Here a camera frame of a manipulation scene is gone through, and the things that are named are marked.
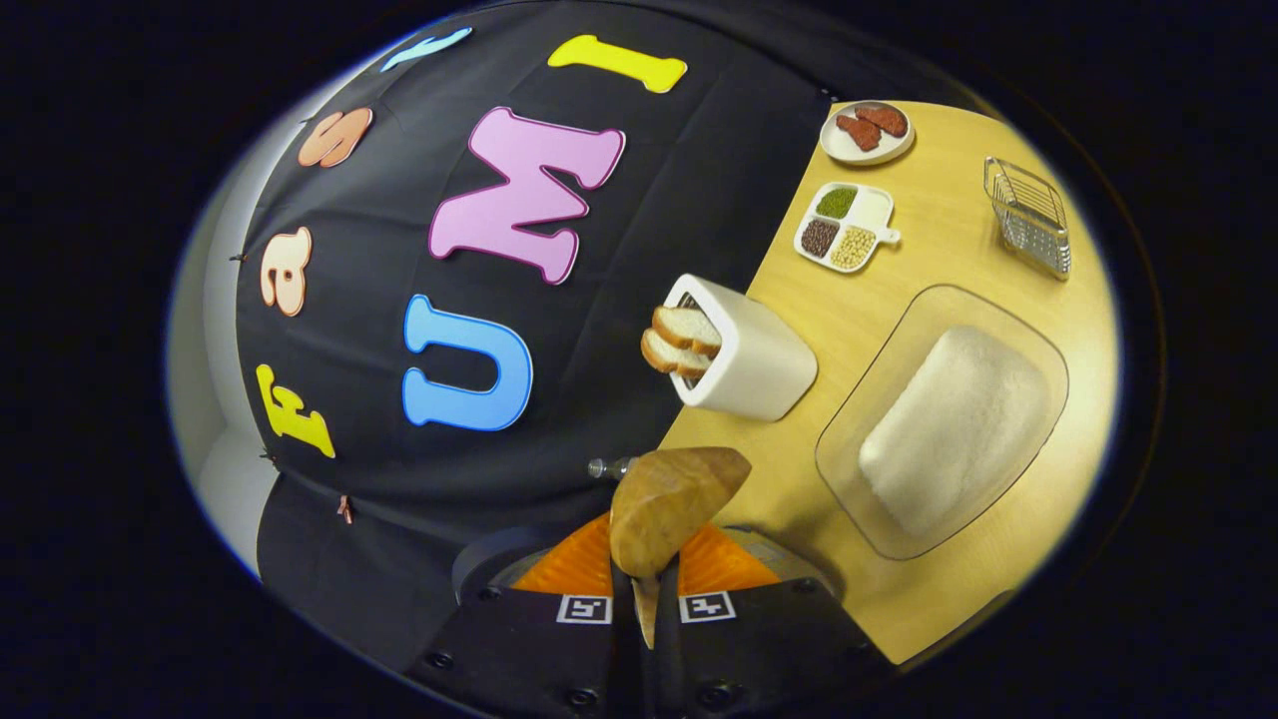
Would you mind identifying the dark grey rice cooker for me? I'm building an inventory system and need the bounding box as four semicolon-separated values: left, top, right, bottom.
451;519;850;610

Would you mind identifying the clear wire chopstick holder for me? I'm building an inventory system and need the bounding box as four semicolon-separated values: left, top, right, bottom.
983;156;1072;280

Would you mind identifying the wooden spoon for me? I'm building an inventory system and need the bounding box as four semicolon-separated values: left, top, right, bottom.
609;446;753;650

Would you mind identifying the pile of yellow beans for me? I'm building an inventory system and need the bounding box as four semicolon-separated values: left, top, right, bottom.
831;226;878;271

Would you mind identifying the white toaster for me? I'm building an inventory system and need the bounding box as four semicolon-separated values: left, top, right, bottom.
663;273;819;422

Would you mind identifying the pile of white rice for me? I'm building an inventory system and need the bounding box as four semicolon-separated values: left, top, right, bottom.
859;326;1052;540

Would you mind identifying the clear glass dish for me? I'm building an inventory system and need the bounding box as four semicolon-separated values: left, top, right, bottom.
815;284;1070;561

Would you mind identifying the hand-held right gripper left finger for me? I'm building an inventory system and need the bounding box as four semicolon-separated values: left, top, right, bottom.
404;511;650;719

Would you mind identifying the white round plate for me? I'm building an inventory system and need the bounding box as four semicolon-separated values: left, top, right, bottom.
820;100;916;167

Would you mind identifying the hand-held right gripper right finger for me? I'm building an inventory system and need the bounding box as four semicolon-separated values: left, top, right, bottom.
659;524;895;718

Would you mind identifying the white divided dish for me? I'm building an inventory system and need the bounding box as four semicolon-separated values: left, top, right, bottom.
794;182;902;275

